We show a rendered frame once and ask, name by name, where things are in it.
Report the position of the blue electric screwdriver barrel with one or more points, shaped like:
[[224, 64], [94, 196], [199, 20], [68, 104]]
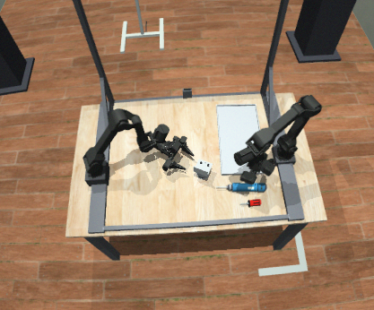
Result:
[[244, 187]]

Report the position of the red hand screwdriver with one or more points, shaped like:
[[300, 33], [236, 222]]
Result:
[[254, 202]]

